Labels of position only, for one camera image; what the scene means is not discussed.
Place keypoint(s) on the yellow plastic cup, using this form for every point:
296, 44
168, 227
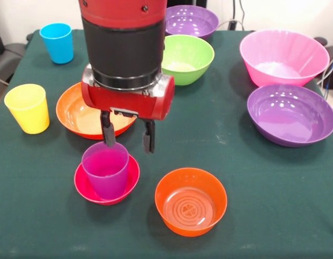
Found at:
29, 116

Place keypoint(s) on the orange wide shallow bowl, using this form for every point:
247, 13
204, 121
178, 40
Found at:
72, 113

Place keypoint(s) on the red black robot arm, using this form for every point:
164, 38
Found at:
123, 40

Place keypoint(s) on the pink large bowl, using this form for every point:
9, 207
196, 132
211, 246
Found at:
282, 59

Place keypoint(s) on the red small bowl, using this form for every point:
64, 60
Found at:
83, 186

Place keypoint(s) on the black small knob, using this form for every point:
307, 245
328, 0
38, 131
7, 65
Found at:
29, 37

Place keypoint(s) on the black rounded object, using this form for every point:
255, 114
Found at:
320, 41

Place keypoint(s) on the purple rounded deep bowl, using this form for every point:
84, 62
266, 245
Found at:
190, 23

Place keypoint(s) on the blue plastic cup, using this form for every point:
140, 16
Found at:
58, 46

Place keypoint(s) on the dark green table cloth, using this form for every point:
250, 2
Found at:
236, 202

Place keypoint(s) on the purple wide shallow bowl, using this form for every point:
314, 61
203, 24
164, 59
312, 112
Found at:
290, 116

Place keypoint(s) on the purple plastic cup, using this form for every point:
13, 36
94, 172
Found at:
107, 183

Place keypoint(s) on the black power plug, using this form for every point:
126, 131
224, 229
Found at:
232, 24

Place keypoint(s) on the green bowl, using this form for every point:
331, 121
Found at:
188, 62

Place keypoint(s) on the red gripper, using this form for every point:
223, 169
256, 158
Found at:
128, 103

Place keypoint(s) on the orange small bowl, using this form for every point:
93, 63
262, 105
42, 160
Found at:
166, 199

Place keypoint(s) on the black office chair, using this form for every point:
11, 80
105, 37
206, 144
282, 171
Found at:
10, 54

